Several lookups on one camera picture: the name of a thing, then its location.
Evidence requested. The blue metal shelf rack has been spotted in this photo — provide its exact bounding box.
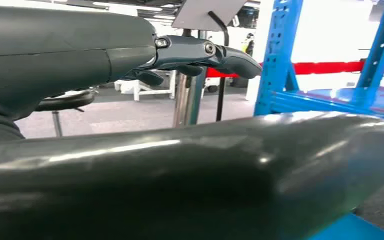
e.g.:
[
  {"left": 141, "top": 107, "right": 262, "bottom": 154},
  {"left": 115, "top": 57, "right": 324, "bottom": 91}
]
[{"left": 254, "top": 0, "right": 384, "bottom": 240}]

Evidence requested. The chrome stanchion with black cap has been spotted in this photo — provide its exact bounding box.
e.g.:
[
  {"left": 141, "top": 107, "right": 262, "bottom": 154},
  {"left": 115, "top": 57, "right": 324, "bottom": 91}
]
[{"left": 173, "top": 29, "right": 209, "bottom": 128}]

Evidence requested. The grey panel on black stand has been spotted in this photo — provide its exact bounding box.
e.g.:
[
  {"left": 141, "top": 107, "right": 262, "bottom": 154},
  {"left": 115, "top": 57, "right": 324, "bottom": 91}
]
[{"left": 172, "top": 0, "right": 248, "bottom": 122}]

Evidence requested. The long red barrier belt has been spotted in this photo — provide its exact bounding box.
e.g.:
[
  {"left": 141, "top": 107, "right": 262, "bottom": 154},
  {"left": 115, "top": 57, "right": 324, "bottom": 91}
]
[{"left": 206, "top": 61, "right": 384, "bottom": 79}]

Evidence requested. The white table frame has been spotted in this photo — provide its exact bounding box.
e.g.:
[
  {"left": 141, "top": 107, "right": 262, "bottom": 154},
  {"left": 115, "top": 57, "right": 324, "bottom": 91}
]
[{"left": 114, "top": 69, "right": 177, "bottom": 102}]

